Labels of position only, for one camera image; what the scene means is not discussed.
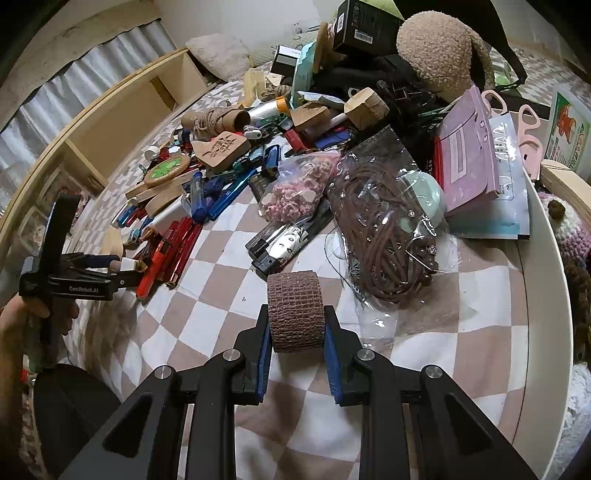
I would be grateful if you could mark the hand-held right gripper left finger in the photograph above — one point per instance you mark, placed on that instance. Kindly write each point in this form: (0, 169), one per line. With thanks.
(264, 364)

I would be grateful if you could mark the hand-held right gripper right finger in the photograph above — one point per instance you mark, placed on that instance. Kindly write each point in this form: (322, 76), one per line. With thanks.
(332, 369)

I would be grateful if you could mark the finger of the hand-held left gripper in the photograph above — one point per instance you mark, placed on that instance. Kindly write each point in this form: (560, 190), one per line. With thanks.
(122, 280)
(90, 261)

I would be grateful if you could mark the white and brown lighter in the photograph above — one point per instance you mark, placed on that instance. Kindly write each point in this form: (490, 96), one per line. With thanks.
(127, 266)

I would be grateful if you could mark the brown bandage roll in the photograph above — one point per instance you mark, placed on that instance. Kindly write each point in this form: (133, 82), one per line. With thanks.
(295, 309)

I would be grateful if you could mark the person's left hand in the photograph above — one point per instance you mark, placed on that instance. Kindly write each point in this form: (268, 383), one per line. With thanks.
(18, 323)

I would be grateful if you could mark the checkered blanket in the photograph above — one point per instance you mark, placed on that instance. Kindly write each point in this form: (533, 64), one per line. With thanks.
(231, 286)

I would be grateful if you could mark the green clover coaster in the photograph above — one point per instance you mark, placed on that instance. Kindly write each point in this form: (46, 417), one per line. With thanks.
(166, 170)

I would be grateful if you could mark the black packaged item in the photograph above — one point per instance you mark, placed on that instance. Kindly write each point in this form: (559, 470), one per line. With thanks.
(281, 244)

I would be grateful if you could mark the pile of lighters and pens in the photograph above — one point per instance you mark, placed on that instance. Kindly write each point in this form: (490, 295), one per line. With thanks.
(217, 198)

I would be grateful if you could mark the wooden low shelf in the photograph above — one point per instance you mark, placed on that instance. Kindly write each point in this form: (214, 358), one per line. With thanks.
(129, 106)

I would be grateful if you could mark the engraved wooden tag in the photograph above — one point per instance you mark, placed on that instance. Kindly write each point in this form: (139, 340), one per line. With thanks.
(224, 152)

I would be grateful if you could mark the twine spool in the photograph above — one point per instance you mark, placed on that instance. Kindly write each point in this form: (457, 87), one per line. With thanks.
(217, 121)

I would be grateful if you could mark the grey curtain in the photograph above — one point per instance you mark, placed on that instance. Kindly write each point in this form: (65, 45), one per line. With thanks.
(92, 69)

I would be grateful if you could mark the mint round case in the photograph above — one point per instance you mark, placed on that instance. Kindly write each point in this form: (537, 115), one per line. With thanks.
(427, 194)

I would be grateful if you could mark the beige curtain valance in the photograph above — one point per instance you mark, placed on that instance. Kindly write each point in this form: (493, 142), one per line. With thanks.
(69, 32)

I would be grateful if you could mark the white fluffy pillow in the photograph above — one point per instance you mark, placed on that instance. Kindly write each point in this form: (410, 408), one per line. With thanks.
(217, 55)

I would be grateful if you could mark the purple pouch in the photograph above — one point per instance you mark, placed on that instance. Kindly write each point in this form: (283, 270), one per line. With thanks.
(466, 157)

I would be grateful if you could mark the wooden block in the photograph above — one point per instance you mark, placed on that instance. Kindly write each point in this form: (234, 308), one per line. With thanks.
(314, 117)
(367, 108)

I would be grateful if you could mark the black bag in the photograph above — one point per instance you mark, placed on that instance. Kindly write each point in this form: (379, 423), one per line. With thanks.
(364, 76)

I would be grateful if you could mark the pink scissors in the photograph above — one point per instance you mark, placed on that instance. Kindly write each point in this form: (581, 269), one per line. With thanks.
(528, 147)

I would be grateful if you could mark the wooden board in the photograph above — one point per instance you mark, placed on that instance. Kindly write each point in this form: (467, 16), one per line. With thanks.
(570, 184)

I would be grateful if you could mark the beige fleece hat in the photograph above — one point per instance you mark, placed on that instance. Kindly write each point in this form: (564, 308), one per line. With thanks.
(434, 50)

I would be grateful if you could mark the printed cardboard box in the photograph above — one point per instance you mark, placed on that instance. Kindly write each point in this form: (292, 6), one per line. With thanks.
(570, 129)

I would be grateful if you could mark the black cardboard box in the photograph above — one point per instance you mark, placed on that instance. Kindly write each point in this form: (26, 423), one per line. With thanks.
(364, 23)

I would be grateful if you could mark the green cloth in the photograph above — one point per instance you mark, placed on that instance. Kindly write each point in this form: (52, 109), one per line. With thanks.
(385, 5)

